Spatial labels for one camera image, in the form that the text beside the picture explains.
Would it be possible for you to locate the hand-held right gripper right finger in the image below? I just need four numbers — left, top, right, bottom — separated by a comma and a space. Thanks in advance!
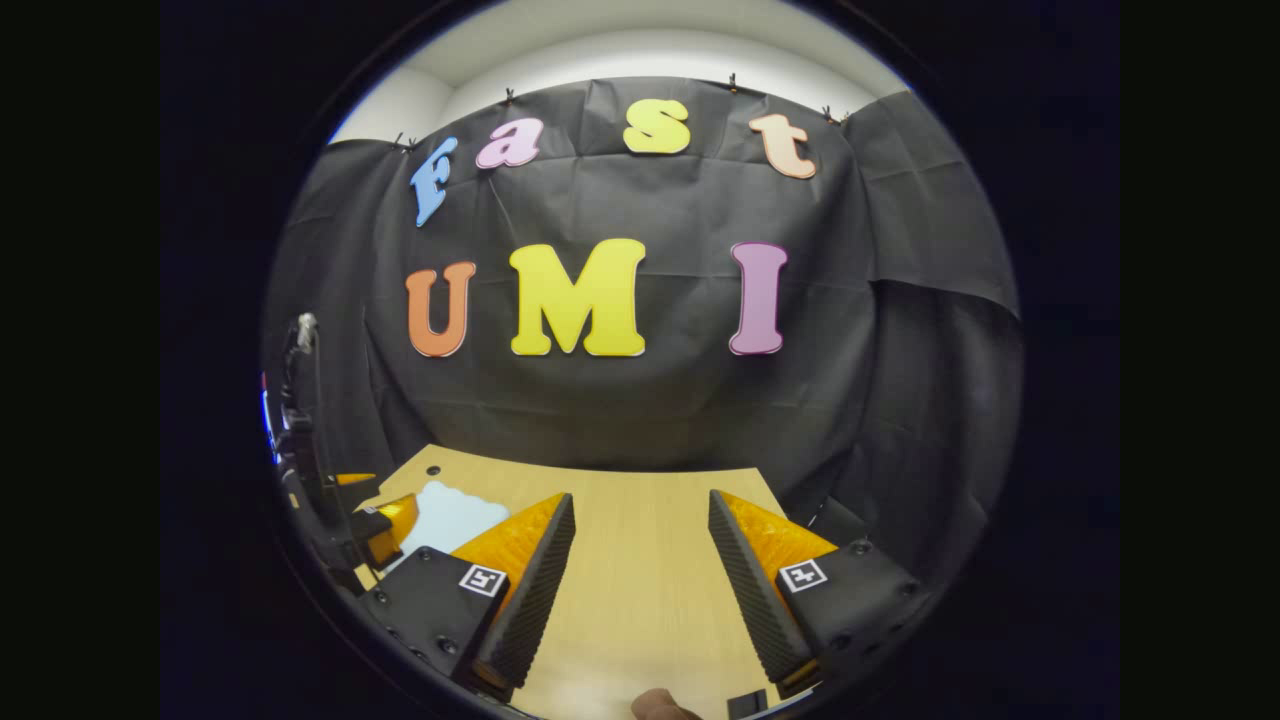
707, 488, 936, 701

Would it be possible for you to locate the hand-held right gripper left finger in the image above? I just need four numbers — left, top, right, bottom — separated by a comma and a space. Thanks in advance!
358, 490, 578, 703

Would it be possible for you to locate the light blue suitcase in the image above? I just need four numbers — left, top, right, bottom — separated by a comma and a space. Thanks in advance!
383, 480, 513, 578

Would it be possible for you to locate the black backdrop cloth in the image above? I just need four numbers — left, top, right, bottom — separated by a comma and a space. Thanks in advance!
262, 75, 1026, 601

